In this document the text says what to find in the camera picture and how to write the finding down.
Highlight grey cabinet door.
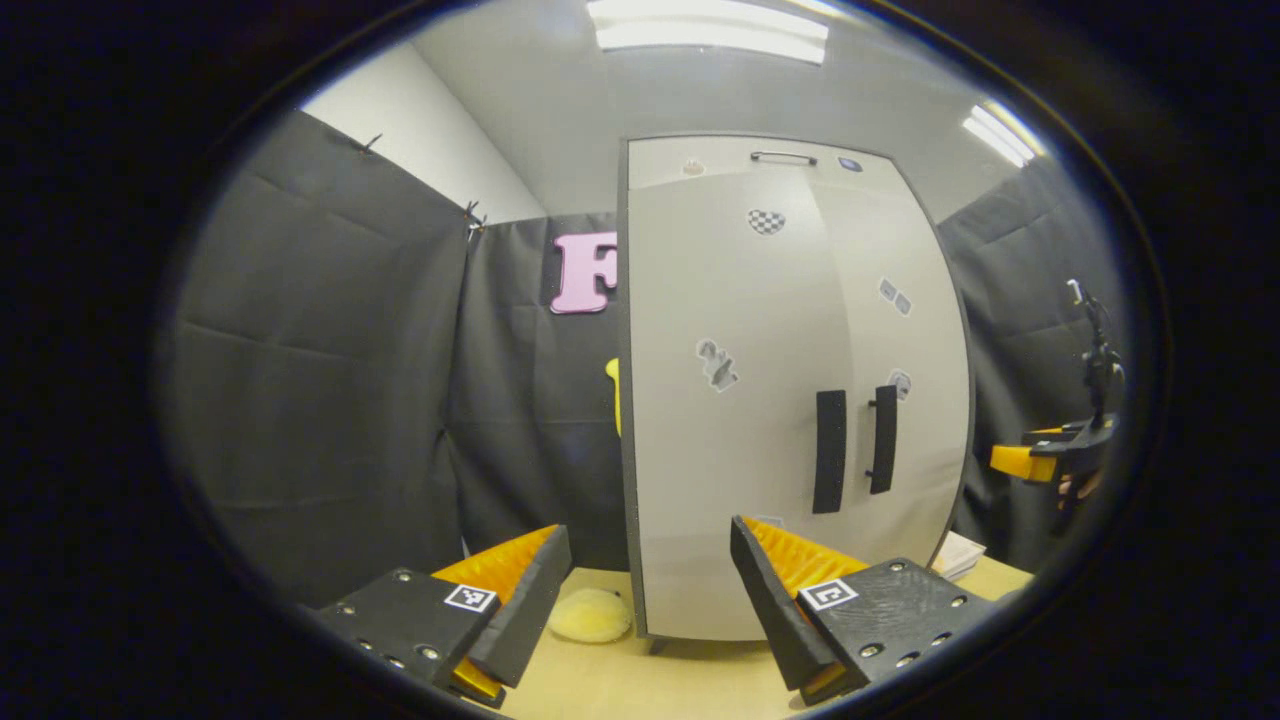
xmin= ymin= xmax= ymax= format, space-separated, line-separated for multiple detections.
xmin=622 ymin=165 xmax=861 ymax=643
xmin=805 ymin=165 xmax=973 ymax=571

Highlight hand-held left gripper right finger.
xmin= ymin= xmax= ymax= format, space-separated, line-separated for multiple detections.
xmin=730 ymin=515 xmax=1001 ymax=706

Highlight white booklet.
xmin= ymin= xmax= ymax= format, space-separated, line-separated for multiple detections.
xmin=930 ymin=530 xmax=988 ymax=581

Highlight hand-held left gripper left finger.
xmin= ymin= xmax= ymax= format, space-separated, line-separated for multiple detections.
xmin=315 ymin=523 xmax=573 ymax=709

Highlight yellow round plush pad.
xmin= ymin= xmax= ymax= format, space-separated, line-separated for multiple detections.
xmin=547 ymin=587 xmax=633 ymax=644

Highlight black backdrop cloth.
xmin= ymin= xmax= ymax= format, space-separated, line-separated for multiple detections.
xmin=160 ymin=108 xmax=1126 ymax=606

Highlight grey cabinet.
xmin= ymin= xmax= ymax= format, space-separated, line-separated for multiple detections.
xmin=617 ymin=135 xmax=976 ymax=651

